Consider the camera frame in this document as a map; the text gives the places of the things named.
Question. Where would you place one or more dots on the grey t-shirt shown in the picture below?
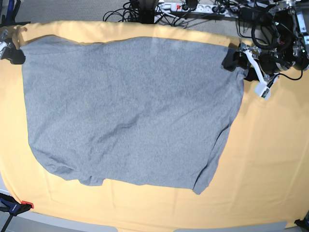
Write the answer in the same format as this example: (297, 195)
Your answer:
(144, 110)

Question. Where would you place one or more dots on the blue black bar clamp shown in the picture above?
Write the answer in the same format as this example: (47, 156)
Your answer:
(9, 205)

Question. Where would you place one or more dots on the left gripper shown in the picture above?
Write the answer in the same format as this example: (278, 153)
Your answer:
(262, 66)

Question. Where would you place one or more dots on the black clamp right corner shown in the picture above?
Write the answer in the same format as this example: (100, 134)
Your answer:
(304, 223)

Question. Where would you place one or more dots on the blue clamp top left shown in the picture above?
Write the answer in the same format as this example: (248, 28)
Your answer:
(12, 11)

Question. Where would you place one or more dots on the black centre post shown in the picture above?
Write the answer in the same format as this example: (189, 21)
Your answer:
(147, 11)

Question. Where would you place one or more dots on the white power strip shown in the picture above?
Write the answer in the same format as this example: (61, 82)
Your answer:
(201, 9)

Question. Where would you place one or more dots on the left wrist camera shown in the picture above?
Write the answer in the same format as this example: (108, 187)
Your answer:
(262, 91)

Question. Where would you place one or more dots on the black power adapter brick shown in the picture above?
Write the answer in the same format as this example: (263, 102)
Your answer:
(252, 15)

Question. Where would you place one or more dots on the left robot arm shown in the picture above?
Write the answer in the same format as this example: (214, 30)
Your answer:
(280, 41)

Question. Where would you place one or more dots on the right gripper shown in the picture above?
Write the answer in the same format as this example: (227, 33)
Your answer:
(15, 56)

